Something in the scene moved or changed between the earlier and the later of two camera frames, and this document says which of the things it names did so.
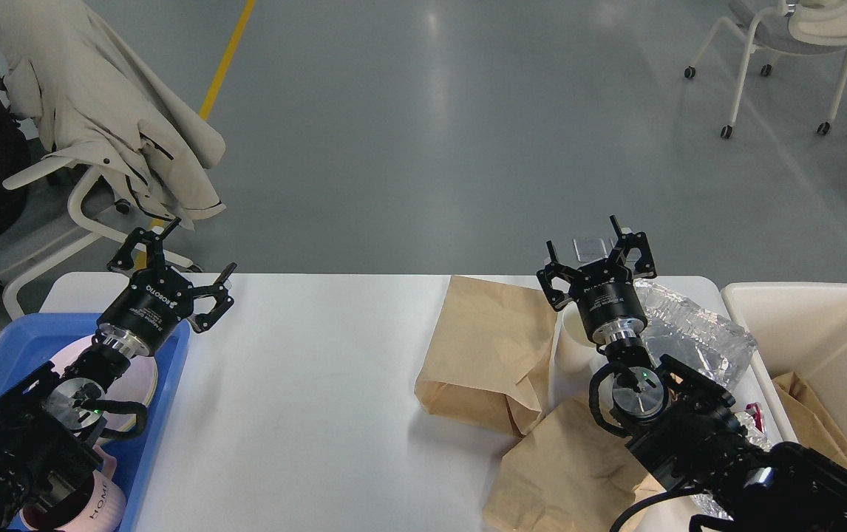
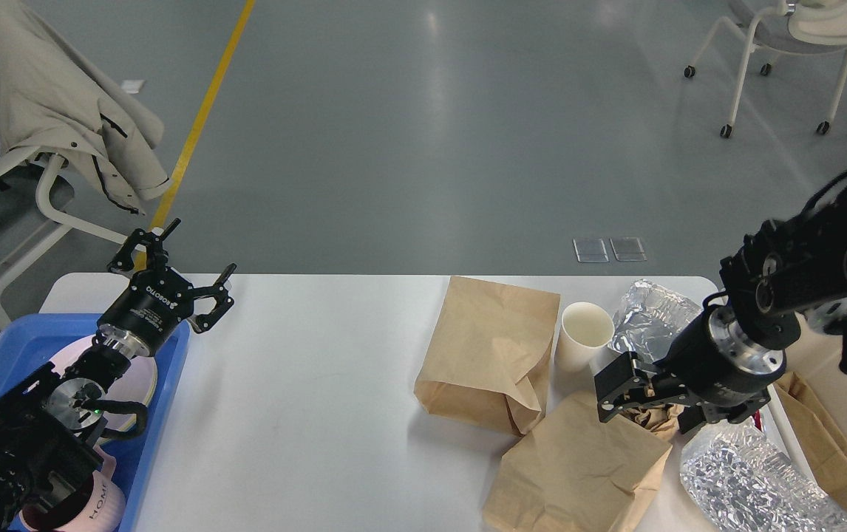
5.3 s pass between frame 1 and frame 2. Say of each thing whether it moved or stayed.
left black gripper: stayed
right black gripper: moved
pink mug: stayed
